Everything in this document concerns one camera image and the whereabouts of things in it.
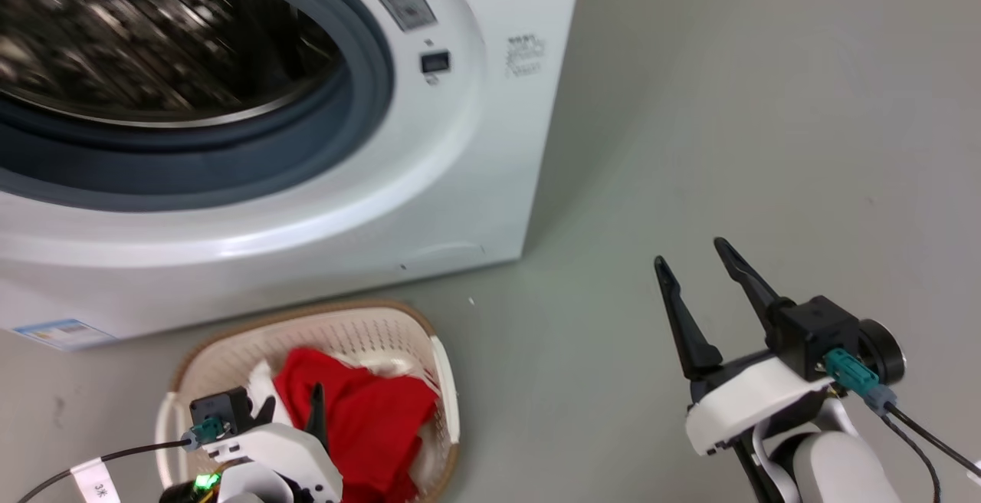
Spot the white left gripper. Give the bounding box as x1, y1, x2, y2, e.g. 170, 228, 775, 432
205, 383, 343, 503

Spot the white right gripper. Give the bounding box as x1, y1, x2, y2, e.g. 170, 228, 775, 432
654, 238, 835, 456

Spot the red cloth garment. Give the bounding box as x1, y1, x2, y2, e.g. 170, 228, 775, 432
249, 346, 441, 503

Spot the cream perforated laundry basket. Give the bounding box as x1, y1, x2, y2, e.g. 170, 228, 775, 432
156, 300, 462, 503

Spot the stainless steel washing machine drum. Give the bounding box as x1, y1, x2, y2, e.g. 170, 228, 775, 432
0, 0, 344, 130

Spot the blue energy label sticker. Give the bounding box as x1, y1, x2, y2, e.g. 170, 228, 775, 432
11, 319, 120, 352

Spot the grey rubber door gasket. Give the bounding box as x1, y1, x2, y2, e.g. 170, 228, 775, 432
0, 0, 395, 212

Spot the white front-load washing machine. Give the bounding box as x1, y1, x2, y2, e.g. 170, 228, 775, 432
0, 0, 587, 350

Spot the teal right cable connector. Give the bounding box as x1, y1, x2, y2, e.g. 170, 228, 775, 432
824, 348, 897, 413

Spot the thin black cable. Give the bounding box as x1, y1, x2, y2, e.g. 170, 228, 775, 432
15, 440, 192, 503
880, 413, 942, 503
889, 407, 981, 482

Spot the white cable tag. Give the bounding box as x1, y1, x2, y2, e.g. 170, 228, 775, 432
71, 457, 122, 503

